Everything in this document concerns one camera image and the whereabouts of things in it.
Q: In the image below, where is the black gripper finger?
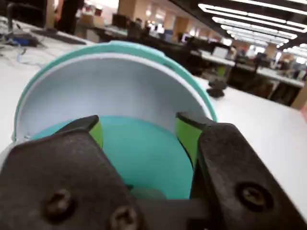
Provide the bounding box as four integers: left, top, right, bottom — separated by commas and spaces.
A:
176, 112, 307, 230
0, 115, 147, 230

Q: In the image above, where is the teal whale-shaped bin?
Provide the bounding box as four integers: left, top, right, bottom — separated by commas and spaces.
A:
0, 40, 219, 201

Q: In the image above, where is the small black robot object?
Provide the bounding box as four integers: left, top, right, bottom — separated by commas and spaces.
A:
207, 78, 227, 98

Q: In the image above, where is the brown cardboard box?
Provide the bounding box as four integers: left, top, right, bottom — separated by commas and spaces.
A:
291, 81, 307, 111

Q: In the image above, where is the white background office desk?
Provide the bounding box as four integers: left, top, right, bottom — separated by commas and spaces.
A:
255, 67, 305, 88
199, 50, 236, 67

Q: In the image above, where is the black computer keyboard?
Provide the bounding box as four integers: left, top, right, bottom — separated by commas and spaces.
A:
31, 28, 87, 46

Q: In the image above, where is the blue desktop device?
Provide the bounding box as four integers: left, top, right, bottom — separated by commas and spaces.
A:
4, 33, 39, 47

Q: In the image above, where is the rectangular ceiling light fixture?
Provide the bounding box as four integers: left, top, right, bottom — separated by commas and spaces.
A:
198, 0, 307, 48

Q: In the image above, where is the person in black clothes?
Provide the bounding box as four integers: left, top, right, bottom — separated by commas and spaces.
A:
56, 0, 84, 35

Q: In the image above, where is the black computer monitor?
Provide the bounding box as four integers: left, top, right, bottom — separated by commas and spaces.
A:
7, 0, 47, 29

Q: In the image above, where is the light blue cable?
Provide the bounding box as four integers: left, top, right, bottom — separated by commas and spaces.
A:
16, 46, 45, 68

